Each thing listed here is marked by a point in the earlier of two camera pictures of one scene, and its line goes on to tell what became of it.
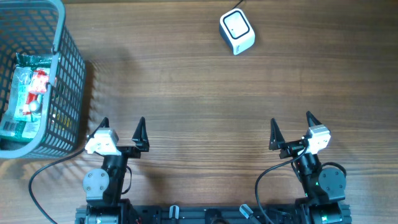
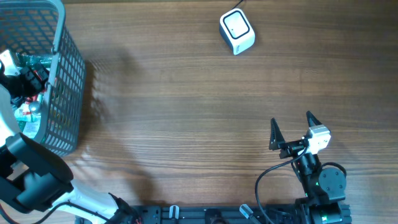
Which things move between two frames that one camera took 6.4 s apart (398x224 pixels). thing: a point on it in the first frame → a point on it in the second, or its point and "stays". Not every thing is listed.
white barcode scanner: [236, 31] stays
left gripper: [132, 152] → [30, 90]
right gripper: [277, 140] stays
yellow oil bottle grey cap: [35, 107] stays
